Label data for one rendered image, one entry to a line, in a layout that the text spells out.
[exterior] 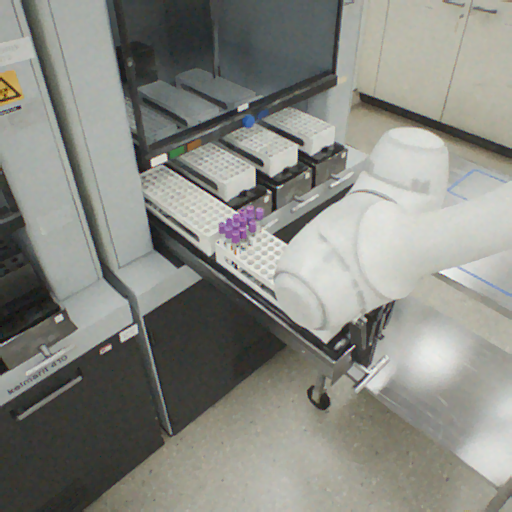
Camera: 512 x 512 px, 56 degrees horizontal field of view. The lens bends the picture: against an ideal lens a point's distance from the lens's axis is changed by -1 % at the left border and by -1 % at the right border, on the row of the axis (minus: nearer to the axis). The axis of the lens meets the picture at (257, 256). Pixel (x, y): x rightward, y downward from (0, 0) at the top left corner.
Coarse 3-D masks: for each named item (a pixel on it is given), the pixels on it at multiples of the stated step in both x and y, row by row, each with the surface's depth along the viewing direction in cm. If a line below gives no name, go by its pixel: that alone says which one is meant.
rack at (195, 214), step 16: (144, 176) 114; (160, 176) 115; (176, 176) 114; (144, 192) 109; (160, 192) 109; (176, 192) 109; (192, 192) 109; (160, 208) 111; (176, 208) 106; (192, 208) 105; (208, 208) 106; (224, 208) 106; (176, 224) 110; (192, 224) 101; (208, 224) 102; (192, 240) 103; (208, 240) 98
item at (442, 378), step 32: (448, 160) 128; (448, 192) 117; (480, 192) 117; (480, 288) 93; (416, 320) 157; (448, 320) 157; (384, 352) 147; (416, 352) 147; (448, 352) 147; (480, 352) 147; (320, 384) 154; (384, 384) 139; (416, 384) 139; (448, 384) 139; (480, 384) 139; (416, 416) 131; (448, 416) 131; (480, 416) 131; (448, 448) 125; (480, 448) 124
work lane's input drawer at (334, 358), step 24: (168, 240) 108; (192, 264) 104; (216, 264) 99; (216, 288) 102; (240, 288) 95; (264, 312) 91; (288, 336) 89; (312, 336) 85; (336, 336) 85; (312, 360) 86; (336, 360) 82; (384, 360) 88; (360, 384) 85
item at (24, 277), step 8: (16, 264) 89; (24, 264) 89; (0, 272) 88; (8, 272) 89; (16, 272) 88; (24, 272) 90; (32, 272) 91; (0, 280) 87; (8, 280) 88; (16, 280) 89; (24, 280) 90; (32, 280) 92; (0, 288) 88; (8, 288) 89; (16, 288) 90; (24, 288) 91; (32, 288) 92; (0, 296) 88; (8, 296) 90; (16, 296) 91; (0, 304) 89
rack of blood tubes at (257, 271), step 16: (256, 240) 98; (272, 240) 98; (224, 256) 96; (240, 256) 93; (256, 256) 94; (272, 256) 94; (240, 272) 95; (256, 272) 90; (272, 272) 90; (256, 288) 92; (272, 288) 88; (320, 336) 84
